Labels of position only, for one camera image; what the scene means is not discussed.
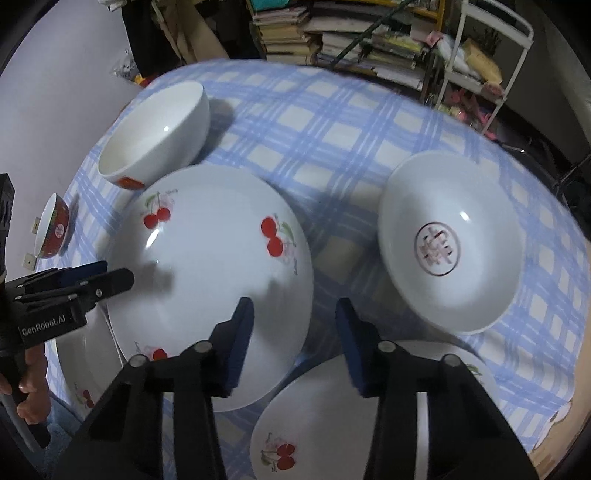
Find white metal cart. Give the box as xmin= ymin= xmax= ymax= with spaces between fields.
xmin=433 ymin=0 xmax=535 ymax=136

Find small red patterned bowl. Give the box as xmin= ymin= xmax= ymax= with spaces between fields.
xmin=34 ymin=193 xmax=71 ymax=259

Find blue checked blanket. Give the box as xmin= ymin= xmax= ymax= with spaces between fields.
xmin=34 ymin=60 xmax=587 ymax=480

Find hanging dark clothes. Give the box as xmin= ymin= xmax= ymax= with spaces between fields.
xmin=124 ymin=0 xmax=252 ymax=66

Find white cherry print plate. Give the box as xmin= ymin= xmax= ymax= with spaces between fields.
xmin=249 ymin=340 xmax=499 ymax=480
xmin=56 ymin=318 xmax=122 ymax=423
xmin=107 ymin=165 xmax=315 ymax=413

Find stack of old books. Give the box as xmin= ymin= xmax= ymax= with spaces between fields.
xmin=252 ymin=6 xmax=320 ymax=65

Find yellow frame bookshelf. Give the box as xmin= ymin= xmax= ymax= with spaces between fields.
xmin=247 ymin=0 xmax=450 ymax=95

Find white plate with round emblem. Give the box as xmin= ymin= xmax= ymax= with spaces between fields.
xmin=377 ymin=151 xmax=525 ymax=335

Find person's left hand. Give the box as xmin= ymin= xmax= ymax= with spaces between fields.
xmin=15 ymin=344 xmax=51 ymax=424

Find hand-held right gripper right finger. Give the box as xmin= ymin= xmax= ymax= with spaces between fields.
xmin=335 ymin=298 xmax=539 ymax=480

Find clear plastic bag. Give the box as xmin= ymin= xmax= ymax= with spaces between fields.
xmin=111 ymin=50 xmax=139 ymax=80

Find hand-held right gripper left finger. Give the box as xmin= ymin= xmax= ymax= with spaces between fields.
xmin=48 ymin=298 xmax=256 ymax=480

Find pile of books and papers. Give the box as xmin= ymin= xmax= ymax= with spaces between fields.
xmin=318 ymin=16 xmax=431 ymax=89

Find yellow packet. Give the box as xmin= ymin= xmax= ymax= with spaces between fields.
xmin=462 ymin=39 xmax=503 ymax=85

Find green hose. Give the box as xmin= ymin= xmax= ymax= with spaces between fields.
xmin=336 ymin=0 xmax=409 ymax=62

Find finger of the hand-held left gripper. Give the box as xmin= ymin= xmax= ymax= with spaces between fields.
xmin=9 ymin=260 xmax=108 ymax=296
xmin=21 ymin=268 xmax=135 ymax=311

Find pale blue plate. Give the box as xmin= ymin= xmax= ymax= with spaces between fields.
xmin=98 ymin=80 xmax=211 ymax=190

